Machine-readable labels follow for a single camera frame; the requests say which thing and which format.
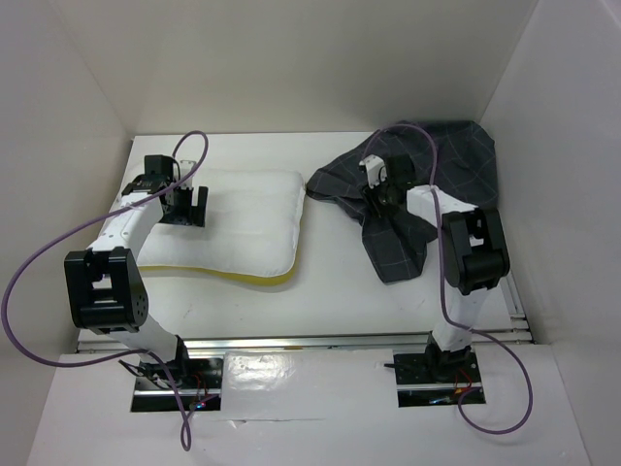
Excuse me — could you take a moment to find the white pillow with yellow edge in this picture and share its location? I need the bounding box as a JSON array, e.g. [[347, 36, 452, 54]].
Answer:
[[137, 170, 305, 284]]

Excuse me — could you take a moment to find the dark grey checked pillowcase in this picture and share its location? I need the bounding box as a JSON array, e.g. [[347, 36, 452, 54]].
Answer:
[[307, 120, 499, 283]]

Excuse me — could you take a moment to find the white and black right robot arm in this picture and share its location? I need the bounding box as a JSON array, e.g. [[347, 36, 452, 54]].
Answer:
[[359, 154, 509, 382]]

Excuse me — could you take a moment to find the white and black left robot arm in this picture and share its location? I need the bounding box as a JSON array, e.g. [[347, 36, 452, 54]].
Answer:
[[64, 154, 209, 387]]

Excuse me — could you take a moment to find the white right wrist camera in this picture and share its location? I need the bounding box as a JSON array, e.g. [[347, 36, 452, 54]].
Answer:
[[358, 154, 387, 189]]

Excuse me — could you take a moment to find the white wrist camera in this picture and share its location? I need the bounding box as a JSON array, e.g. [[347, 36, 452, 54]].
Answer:
[[179, 160, 196, 179], [358, 154, 387, 189]]

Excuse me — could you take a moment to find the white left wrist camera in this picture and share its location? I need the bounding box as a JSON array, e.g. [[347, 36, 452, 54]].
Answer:
[[179, 160, 196, 179]]

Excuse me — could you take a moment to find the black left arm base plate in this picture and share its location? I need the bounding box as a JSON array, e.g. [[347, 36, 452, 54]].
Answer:
[[128, 357, 223, 413]]

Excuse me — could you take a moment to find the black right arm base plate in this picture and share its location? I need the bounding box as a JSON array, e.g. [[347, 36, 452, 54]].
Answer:
[[383, 352, 486, 408]]

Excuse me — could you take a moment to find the aluminium frame rail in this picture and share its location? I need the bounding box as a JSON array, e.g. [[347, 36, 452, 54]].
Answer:
[[75, 264, 535, 353]]

